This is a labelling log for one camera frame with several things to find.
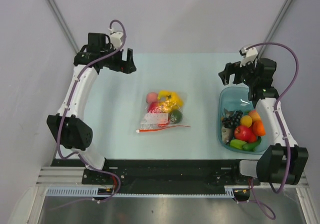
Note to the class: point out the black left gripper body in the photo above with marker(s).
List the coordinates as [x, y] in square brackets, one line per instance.
[114, 62]

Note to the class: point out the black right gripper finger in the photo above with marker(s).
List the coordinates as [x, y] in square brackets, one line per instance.
[229, 69]
[239, 78]

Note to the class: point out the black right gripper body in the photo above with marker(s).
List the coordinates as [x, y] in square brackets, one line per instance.
[248, 76]

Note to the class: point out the yellow toy banana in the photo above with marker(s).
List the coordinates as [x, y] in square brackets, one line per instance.
[170, 97]

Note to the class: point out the clear orange-zipper zip bag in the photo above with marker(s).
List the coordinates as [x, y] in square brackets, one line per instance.
[152, 122]

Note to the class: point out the green toy lime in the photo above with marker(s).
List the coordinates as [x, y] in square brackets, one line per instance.
[175, 116]

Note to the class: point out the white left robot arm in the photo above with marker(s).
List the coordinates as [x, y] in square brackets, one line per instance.
[72, 135]

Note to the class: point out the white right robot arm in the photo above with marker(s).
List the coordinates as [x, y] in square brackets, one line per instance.
[283, 161]

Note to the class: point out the blue plastic food tub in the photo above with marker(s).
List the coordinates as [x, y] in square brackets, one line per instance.
[235, 98]

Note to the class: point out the peach toy fruit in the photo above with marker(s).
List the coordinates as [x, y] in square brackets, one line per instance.
[151, 97]

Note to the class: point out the small yellow toy fruit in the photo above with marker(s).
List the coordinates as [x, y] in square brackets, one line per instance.
[246, 121]

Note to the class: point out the black grape bunch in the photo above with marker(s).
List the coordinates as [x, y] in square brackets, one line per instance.
[232, 118]

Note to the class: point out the orange toy orange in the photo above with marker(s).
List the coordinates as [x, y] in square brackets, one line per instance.
[258, 128]

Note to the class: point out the large red toy apple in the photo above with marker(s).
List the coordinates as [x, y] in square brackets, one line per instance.
[242, 133]

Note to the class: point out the grey toy fish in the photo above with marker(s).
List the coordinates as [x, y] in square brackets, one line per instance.
[227, 134]

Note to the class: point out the green toy pepper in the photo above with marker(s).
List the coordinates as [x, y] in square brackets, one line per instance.
[237, 144]

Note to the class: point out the green toy cucumber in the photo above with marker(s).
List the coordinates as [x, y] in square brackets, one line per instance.
[251, 146]

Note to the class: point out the black base bar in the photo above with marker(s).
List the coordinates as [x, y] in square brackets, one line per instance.
[174, 187]

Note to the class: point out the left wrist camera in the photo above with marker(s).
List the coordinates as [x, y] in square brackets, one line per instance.
[116, 37]

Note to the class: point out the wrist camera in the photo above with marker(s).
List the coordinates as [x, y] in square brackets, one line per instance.
[248, 54]
[116, 37]

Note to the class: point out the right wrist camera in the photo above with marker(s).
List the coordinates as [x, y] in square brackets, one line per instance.
[248, 54]

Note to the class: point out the aluminium rail frame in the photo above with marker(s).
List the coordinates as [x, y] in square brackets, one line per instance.
[83, 176]

